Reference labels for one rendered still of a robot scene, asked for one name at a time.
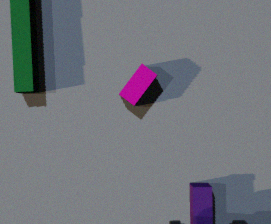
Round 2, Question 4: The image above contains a green rod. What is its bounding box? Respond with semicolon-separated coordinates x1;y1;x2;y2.
10;0;40;94

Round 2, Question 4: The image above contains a magenta block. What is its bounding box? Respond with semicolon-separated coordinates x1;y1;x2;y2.
119;64;157;106

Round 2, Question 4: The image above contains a purple rod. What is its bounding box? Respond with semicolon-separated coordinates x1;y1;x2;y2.
190;183;213;224

